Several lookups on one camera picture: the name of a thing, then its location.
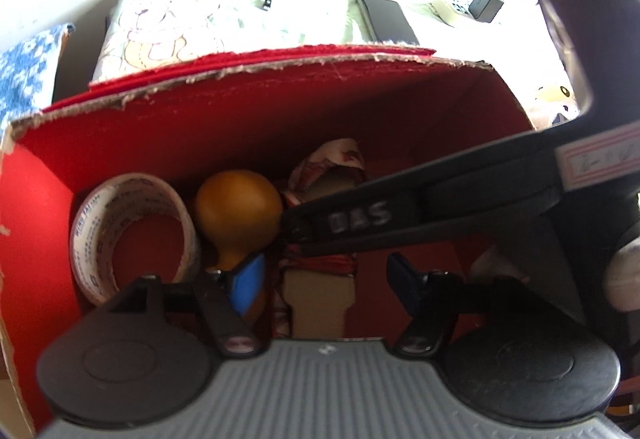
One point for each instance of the black flat device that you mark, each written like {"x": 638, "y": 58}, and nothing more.
{"x": 386, "y": 22}

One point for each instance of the beige box with patterned ribbon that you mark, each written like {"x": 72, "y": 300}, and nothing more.
{"x": 314, "y": 289}

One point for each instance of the brown gourd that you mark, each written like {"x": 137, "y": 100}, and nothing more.
{"x": 238, "y": 214}

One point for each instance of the grey power adapter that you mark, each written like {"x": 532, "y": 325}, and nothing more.
{"x": 485, "y": 10}

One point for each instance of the floral patterned pillow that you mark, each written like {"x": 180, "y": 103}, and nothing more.
{"x": 147, "y": 34}

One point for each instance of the white power strip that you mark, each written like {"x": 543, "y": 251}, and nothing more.
{"x": 449, "y": 12}

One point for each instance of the blue white checkered towel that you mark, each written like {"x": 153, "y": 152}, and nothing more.
{"x": 28, "y": 71}

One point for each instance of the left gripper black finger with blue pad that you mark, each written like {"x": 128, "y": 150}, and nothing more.
{"x": 152, "y": 349}
{"x": 501, "y": 348}

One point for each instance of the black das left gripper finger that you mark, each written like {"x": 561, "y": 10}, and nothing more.
{"x": 477, "y": 190}

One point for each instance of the person's hand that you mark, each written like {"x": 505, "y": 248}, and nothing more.
{"x": 621, "y": 276}

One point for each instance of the red cardboard box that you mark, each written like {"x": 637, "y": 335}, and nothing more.
{"x": 265, "y": 110}

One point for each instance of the clear printed tape roll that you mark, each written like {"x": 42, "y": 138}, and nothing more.
{"x": 130, "y": 225}

